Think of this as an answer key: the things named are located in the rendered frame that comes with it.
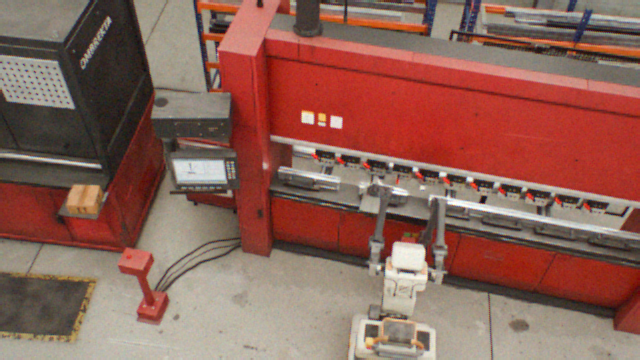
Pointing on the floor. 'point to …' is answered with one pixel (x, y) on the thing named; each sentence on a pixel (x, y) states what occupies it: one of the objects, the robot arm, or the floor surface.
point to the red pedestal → (157, 304)
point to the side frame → (628, 319)
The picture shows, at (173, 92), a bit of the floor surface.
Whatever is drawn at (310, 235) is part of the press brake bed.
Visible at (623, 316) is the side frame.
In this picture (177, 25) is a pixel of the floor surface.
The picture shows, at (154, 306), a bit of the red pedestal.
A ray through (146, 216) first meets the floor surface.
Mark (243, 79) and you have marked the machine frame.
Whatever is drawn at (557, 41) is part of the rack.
